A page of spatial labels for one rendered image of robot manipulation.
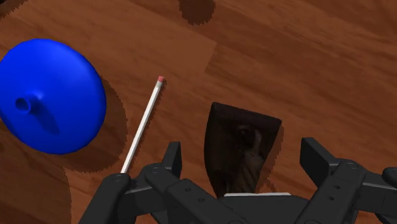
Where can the blue funnel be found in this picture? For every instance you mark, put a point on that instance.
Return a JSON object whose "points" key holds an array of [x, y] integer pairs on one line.
{"points": [[51, 96]]}

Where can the dark brown book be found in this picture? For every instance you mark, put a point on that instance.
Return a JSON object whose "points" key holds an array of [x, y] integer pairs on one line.
{"points": [[238, 149]]}

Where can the white pencil with pink eraser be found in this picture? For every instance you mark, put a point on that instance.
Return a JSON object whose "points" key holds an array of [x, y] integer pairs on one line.
{"points": [[143, 122]]}

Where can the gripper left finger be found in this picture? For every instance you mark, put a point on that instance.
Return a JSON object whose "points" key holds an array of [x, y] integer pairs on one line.
{"points": [[173, 189]]}

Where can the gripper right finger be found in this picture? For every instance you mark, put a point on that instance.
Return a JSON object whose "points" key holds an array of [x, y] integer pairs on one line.
{"points": [[338, 183]]}

